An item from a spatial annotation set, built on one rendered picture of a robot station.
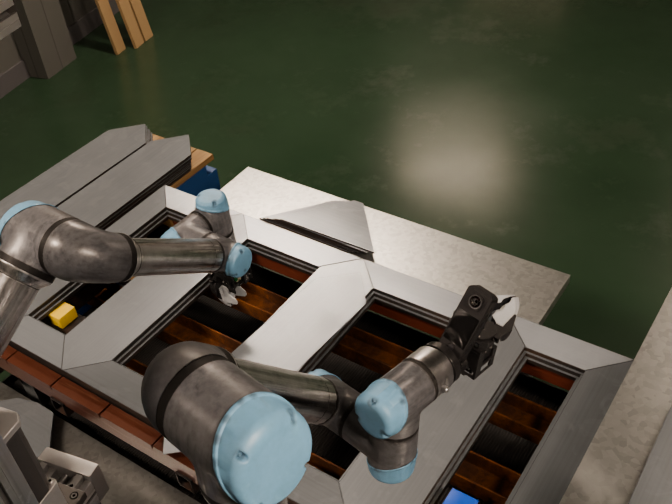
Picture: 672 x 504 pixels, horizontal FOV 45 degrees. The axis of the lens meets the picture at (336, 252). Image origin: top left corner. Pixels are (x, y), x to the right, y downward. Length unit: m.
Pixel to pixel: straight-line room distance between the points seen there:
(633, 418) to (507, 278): 0.81
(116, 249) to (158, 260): 0.12
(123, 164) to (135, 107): 2.17
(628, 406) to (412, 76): 3.52
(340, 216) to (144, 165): 0.73
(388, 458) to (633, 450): 0.58
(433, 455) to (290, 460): 0.96
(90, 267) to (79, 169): 1.43
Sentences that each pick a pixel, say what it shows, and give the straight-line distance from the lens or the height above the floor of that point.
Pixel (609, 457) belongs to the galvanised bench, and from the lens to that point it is 1.66.
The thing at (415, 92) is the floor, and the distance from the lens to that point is 4.83.
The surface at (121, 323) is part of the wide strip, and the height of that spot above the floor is 0.85.
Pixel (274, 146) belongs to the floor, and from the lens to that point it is 4.45.
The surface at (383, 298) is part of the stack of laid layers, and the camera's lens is 2.23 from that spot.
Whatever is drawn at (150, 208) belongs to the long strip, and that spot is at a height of 0.85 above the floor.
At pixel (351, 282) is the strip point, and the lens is 2.26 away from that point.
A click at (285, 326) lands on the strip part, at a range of 2.16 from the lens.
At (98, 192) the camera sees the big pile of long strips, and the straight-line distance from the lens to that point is 2.81.
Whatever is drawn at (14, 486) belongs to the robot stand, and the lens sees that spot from 1.09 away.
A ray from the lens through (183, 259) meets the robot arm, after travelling 1.69.
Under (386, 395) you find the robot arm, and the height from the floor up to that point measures 1.47.
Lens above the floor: 2.37
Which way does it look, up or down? 40 degrees down
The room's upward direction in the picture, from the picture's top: 6 degrees counter-clockwise
